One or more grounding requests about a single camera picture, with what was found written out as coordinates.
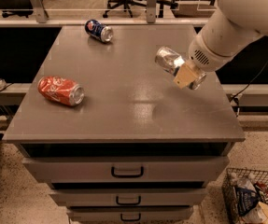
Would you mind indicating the crushed redbull can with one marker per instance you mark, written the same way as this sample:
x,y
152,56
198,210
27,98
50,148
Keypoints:
x,y
170,61

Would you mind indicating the bottom drawer black handle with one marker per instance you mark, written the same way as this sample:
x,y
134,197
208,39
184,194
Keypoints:
x,y
130,218

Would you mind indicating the top drawer black handle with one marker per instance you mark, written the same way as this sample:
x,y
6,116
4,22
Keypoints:
x,y
127,173

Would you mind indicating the grey drawer cabinet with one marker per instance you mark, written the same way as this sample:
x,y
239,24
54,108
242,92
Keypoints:
x,y
132,115

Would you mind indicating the wire mesh basket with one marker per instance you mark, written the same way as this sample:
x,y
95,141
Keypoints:
x,y
229,192

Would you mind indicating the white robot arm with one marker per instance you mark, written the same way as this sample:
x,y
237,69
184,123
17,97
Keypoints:
x,y
234,25

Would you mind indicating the black office chair centre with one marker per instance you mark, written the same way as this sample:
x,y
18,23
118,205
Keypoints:
x,y
154,8

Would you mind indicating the drawer black handle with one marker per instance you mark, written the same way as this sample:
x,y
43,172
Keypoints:
x,y
127,173
130,218
125,201

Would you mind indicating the middle drawer black handle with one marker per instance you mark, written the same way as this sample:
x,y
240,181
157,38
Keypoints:
x,y
125,201

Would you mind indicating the blue snack bag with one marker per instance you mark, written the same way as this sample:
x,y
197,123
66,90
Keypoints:
x,y
247,199

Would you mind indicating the blue pepsi can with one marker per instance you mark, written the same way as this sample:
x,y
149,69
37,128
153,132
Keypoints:
x,y
99,31

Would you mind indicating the red coca-cola can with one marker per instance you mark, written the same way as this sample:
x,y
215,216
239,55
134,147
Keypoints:
x,y
61,90

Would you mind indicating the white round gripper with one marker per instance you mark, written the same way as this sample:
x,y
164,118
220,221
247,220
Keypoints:
x,y
205,56

